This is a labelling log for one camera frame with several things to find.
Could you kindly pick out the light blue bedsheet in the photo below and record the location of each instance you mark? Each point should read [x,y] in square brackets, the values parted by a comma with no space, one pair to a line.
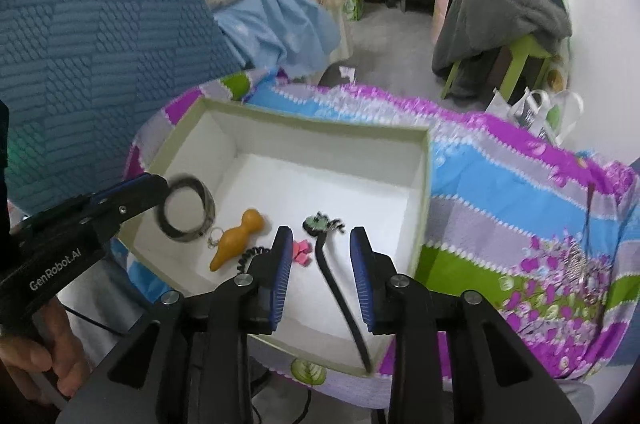
[280,23]

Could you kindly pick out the dark wide bangle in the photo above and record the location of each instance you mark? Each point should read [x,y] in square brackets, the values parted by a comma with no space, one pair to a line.
[209,206]

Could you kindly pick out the pale green cardboard box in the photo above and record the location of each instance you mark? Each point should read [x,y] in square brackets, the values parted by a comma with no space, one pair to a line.
[300,184]

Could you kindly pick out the green plastic stool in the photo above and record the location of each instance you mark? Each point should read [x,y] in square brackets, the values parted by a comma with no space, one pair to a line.
[525,48]

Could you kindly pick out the orange gourd pendant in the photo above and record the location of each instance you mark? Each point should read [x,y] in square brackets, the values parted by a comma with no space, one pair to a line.
[235,244]

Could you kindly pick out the green floral mat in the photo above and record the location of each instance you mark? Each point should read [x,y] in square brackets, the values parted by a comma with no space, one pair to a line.
[560,78]

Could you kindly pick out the white tote bag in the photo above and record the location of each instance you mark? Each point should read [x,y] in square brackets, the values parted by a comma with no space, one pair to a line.
[502,106]

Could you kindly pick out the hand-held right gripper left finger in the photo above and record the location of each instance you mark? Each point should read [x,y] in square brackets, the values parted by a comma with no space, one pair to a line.
[280,279]

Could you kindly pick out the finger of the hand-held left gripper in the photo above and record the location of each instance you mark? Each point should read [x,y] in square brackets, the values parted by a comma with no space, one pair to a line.
[140,194]
[112,190]

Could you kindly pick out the pink bow hair clip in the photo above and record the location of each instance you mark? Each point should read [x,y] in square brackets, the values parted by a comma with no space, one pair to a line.
[302,252]

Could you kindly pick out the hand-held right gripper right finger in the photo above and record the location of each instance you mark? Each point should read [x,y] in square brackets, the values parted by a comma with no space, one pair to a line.
[362,284]

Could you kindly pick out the grey fleece garment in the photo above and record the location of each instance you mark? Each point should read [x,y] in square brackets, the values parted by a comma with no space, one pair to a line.
[480,28]

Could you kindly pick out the purple floral striped cloth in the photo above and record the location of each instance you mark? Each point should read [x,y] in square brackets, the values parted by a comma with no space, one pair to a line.
[500,214]

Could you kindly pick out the person's left hand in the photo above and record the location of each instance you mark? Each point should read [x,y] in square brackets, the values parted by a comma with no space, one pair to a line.
[60,349]

